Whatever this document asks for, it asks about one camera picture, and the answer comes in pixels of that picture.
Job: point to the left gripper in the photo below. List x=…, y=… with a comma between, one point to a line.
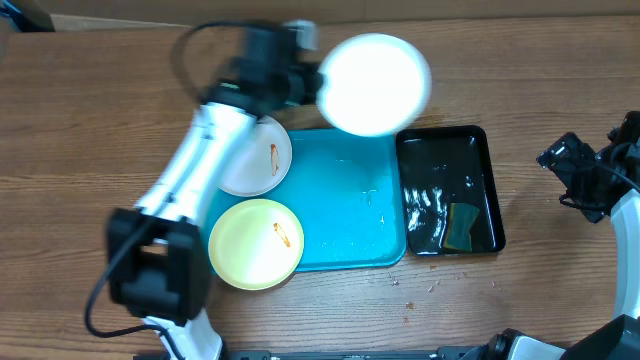
x=314, y=80

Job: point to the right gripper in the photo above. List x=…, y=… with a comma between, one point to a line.
x=583, y=202

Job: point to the white plate with crumbs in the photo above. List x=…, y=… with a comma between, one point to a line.
x=374, y=85

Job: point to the green yellow sponge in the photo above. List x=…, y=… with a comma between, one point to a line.
x=461, y=218

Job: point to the yellow plate with food scrap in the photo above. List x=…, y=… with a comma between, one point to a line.
x=245, y=251

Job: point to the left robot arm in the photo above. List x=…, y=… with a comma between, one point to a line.
x=158, y=273

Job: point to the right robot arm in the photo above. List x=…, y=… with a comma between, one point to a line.
x=619, y=338

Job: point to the teal plastic tray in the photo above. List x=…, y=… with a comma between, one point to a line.
x=345, y=192

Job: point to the black rectangular water tray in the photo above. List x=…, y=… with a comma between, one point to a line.
x=441, y=166

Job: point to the white plate with red stain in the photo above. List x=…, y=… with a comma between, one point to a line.
x=260, y=164

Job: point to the orange food scrap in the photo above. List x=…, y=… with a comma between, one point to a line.
x=281, y=233

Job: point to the dark object at corner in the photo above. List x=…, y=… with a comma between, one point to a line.
x=26, y=16

